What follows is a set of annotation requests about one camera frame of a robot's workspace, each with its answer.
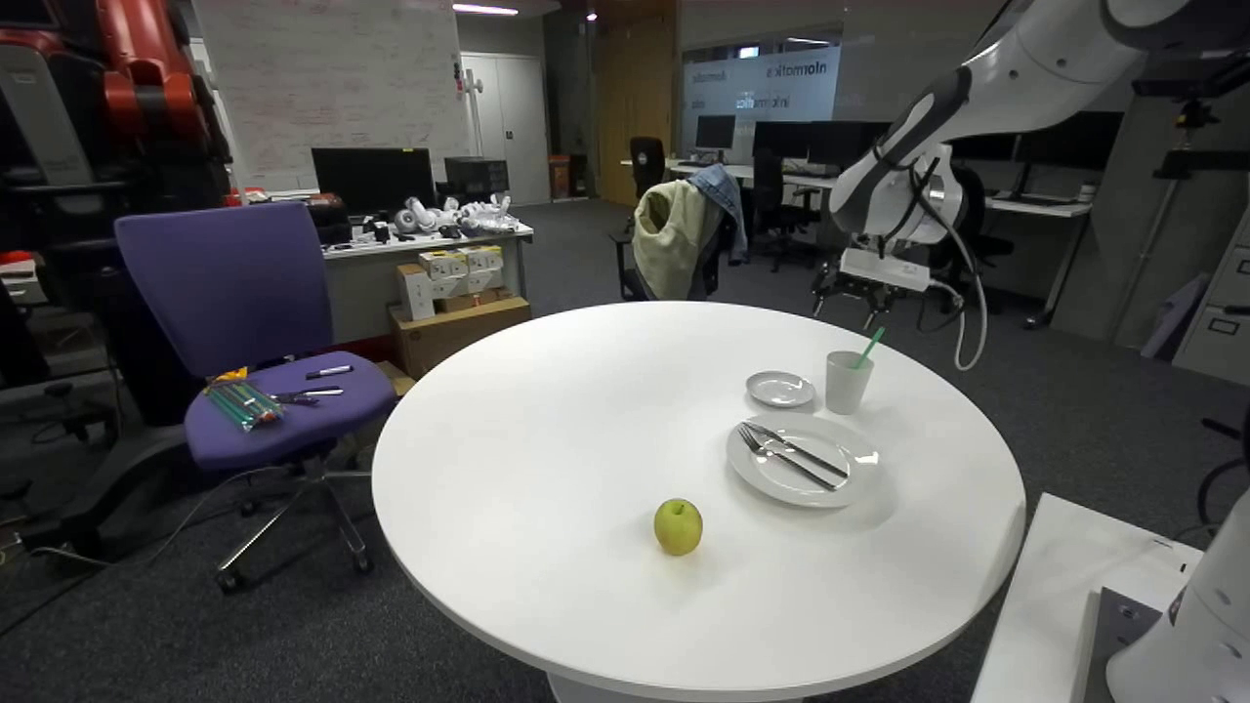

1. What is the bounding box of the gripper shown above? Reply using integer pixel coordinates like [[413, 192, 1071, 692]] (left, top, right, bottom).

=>
[[812, 272, 905, 334]]

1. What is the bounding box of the large white plate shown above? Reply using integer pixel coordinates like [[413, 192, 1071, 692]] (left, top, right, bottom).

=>
[[726, 414, 882, 509]]

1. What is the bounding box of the white cup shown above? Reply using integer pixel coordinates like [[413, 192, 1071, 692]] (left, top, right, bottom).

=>
[[825, 351, 876, 416]]

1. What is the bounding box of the small white saucer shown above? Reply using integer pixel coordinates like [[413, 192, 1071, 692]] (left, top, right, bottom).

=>
[[745, 370, 816, 409]]

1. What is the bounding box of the silver knife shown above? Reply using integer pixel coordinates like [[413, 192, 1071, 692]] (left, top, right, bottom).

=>
[[746, 421, 850, 480]]

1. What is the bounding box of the blue denim jacket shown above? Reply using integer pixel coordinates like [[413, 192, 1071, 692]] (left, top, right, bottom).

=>
[[687, 163, 750, 265]]

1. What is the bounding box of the silver fork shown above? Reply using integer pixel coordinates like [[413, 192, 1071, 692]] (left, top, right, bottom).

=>
[[737, 425, 838, 491]]

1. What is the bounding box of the cream jacket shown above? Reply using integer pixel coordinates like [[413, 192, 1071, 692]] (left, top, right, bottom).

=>
[[632, 180, 724, 302]]

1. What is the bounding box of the long white desk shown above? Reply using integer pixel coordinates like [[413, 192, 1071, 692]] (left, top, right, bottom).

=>
[[621, 156, 1095, 330]]

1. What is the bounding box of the window with lettering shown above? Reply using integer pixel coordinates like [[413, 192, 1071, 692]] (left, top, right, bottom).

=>
[[680, 37, 844, 165]]

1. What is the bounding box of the black office chair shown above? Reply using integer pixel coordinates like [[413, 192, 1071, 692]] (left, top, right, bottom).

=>
[[628, 136, 667, 203]]

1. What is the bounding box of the green apple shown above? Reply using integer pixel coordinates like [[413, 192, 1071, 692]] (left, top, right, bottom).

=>
[[653, 498, 704, 558]]

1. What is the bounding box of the wooden cabinet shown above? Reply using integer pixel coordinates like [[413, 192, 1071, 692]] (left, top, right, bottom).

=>
[[593, 8, 680, 208]]

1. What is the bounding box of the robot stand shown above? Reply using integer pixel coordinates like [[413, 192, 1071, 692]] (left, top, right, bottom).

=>
[[971, 493, 1204, 703]]

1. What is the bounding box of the grey filing cabinet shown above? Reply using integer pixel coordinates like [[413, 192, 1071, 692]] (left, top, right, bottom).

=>
[[1171, 207, 1250, 388]]

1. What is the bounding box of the white double door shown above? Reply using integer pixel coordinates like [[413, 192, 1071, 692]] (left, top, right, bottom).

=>
[[459, 53, 553, 207]]

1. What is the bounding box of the brown cardboard box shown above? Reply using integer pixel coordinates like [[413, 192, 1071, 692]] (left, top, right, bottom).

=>
[[388, 296, 533, 381]]

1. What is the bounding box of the heap of white robot parts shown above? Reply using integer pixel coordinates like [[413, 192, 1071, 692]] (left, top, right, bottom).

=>
[[393, 192, 522, 236]]

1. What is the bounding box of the stack of white boxes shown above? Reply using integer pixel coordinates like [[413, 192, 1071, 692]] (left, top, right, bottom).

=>
[[395, 244, 507, 322]]

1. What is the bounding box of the black monitor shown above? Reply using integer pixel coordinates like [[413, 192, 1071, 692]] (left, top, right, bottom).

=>
[[311, 146, 437, 218]]

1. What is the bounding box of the whiteboard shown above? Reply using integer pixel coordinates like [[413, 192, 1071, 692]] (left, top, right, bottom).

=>
[[190, 0, 472, 193]]

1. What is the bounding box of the pack of green straws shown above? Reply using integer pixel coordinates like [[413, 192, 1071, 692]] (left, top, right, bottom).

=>
[[202, 377, 285, 433]]

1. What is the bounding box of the purple office chair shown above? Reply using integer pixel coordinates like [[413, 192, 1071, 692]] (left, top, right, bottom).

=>
[[114, 200, 400, 596]]

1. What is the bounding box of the red and black robot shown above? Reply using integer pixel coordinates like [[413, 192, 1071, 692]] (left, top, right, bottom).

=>
[[0, 0, 237, 558]]

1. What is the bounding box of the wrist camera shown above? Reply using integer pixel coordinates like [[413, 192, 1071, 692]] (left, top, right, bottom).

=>
[[839, 246, 933, 293]]

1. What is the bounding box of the camera on tripod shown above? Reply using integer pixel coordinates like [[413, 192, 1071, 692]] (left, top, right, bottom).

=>
[[1111, 70, 1250, 345]]

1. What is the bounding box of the black cable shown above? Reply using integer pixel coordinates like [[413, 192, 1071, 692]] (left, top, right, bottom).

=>
[[1195, 417, 1250, 530]]

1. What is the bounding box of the grey cable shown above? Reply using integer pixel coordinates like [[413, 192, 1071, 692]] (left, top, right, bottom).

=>
[[0, 463, 299, 641]]

